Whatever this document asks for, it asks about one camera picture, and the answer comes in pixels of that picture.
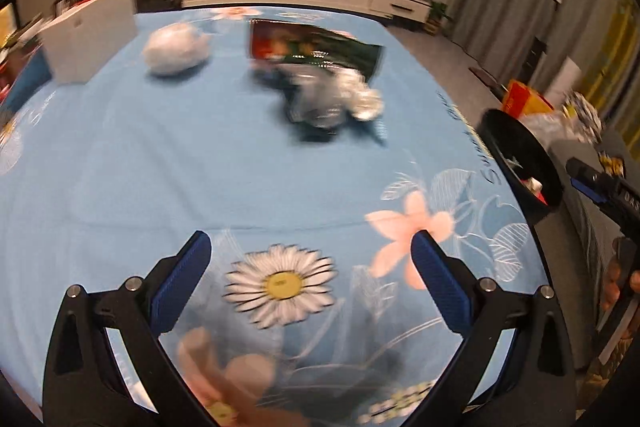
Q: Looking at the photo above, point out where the red and yellow shopping bag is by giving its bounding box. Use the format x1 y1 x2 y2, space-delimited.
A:
501 79 553 115

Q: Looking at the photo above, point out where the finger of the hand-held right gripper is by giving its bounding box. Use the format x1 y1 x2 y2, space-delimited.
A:
566 156 622 204

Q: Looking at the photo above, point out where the black round trash bin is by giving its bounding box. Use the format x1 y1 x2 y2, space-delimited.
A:
475 108 563 223

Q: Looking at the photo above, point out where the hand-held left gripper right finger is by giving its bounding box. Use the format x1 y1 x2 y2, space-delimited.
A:
410 230 591 427

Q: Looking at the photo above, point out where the red and green snack packet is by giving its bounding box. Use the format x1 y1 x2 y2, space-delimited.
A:
247 19 387 82

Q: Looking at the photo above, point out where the grey sofa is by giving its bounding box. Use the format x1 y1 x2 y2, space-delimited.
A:
550 127 640 358

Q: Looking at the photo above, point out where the large white plastic bag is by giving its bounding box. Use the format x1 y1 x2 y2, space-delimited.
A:
525 107 601 142

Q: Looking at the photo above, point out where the small potted plant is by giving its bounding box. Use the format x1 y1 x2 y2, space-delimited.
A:
427 1 451 30

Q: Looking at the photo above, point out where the crumpled white tissue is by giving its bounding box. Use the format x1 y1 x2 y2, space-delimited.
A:
342 74 386 122

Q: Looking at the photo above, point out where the person's right hand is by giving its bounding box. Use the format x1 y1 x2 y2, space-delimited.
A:
601 256 640 312

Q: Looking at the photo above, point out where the blue floral tablecloth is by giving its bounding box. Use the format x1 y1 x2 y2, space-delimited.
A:
0 6 548 427

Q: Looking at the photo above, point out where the white box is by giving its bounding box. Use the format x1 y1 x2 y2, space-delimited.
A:
39 0 137 84

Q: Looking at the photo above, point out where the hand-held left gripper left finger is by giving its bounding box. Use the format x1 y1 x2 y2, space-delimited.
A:
42 231 213 427

